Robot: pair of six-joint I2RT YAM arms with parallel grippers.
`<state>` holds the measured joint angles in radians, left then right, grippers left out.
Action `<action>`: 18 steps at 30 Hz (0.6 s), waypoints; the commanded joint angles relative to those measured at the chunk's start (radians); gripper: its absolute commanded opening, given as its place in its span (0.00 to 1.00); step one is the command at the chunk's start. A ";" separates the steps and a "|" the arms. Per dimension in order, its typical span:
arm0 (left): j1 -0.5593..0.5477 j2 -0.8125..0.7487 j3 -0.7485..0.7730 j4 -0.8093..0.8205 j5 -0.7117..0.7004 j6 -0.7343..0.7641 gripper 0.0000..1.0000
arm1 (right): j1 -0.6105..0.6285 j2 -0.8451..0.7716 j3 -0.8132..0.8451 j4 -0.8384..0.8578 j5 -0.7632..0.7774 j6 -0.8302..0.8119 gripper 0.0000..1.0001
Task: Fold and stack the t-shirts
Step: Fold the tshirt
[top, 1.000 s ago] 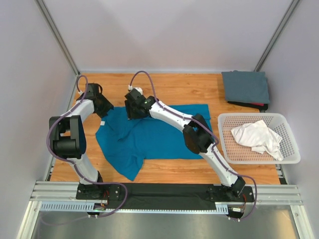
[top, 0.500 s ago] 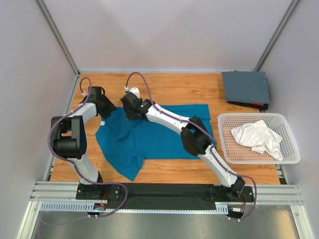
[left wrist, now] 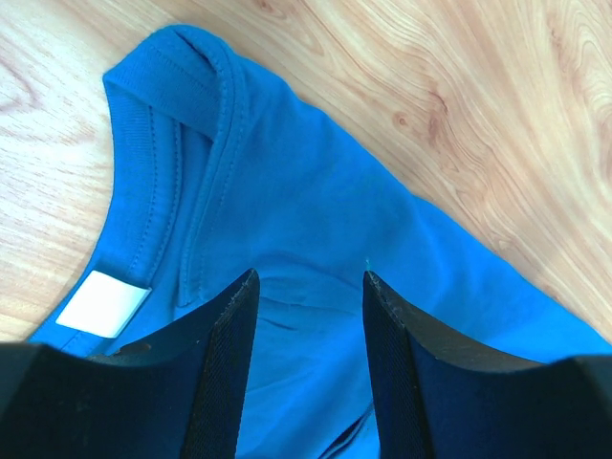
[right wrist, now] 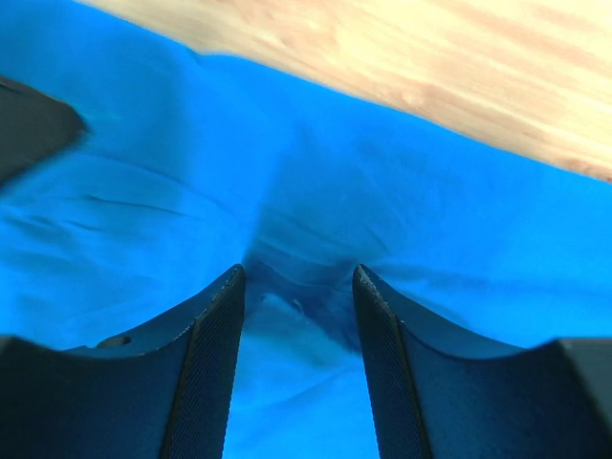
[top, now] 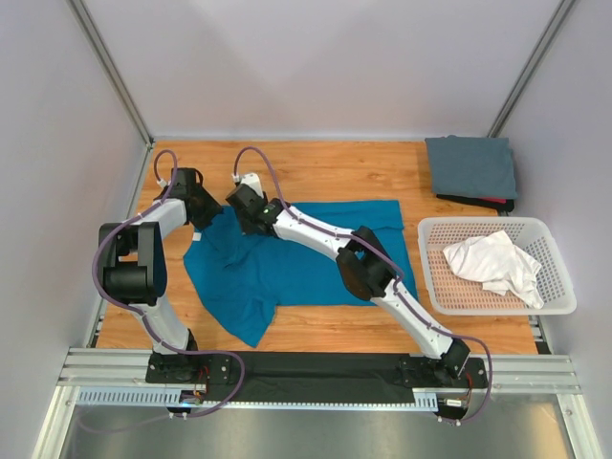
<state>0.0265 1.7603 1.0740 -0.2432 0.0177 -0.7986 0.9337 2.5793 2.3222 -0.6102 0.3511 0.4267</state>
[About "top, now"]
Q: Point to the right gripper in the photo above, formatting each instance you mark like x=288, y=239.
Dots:
x=245, y=228

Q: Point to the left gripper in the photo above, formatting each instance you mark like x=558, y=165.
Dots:
x=212, y=207

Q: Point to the blue t-shirt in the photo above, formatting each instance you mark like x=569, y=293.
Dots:
x=242, y=279

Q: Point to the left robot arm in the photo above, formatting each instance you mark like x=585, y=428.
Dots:
x=129, y=270

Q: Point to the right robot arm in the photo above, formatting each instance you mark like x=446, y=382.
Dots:
x=366, y=270

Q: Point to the white plastic basket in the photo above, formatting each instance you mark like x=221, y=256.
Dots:
x=549, y=287

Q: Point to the folded grey t-shirt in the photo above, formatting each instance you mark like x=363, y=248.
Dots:
x=472, y=167

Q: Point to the white t-shirt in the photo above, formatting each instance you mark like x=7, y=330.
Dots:
x=498, y=264

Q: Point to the folded dark red t-shirt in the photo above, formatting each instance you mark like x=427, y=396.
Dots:
x=498, y=204

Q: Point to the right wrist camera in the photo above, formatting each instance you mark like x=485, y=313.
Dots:
x=251, y=180

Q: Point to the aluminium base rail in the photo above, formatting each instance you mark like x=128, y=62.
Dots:
x=316, y=405

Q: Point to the left frame post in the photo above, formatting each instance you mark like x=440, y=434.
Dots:
x=93, y=35

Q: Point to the frame post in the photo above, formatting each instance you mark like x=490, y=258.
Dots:
x=93, y=35
x=542, y=47

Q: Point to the right frame post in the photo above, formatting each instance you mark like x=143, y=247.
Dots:
x=542, y=47

